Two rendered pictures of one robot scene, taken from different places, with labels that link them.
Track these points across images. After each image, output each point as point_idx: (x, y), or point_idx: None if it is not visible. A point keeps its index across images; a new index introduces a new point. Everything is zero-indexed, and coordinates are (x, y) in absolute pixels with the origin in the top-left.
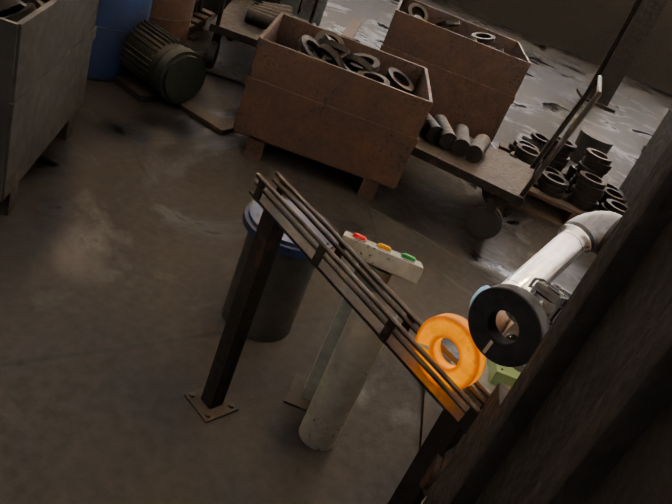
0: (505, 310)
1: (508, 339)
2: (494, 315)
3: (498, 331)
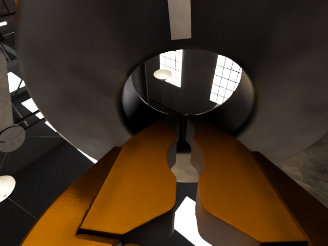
0: (166, 113)
1: (221, 53)
2: (126, 92)
3: (160, 51)
